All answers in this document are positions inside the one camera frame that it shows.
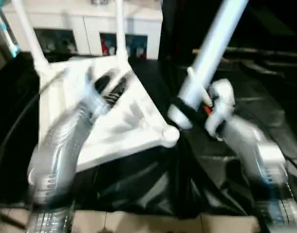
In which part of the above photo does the white plastic table top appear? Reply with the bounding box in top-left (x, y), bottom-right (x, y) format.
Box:
top-left (27, 54), bottom-right (181, 186)

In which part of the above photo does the white cabinet with glass doors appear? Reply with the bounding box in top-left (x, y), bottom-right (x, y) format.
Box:
top-left (2, 0), bottom-right (164, 60)

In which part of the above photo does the black mat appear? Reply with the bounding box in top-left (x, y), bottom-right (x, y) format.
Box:
top-left (0, 50), bottom-right (297, 219)

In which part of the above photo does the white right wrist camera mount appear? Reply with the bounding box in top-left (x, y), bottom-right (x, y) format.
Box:
top-left (204, 79), bottom-right (236, 141)

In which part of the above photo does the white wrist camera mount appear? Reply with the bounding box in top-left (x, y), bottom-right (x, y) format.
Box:
top-left (204, 79), bottom-right (236, 141)
top-left (80, 65), bottom-right (100, 102)

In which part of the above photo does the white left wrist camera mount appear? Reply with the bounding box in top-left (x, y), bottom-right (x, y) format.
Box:
top-left (80, 65), bottom-right (100, 102)

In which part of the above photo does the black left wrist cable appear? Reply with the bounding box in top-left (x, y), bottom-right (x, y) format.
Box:
top-left (0, 69), bottom-right (69, 209)

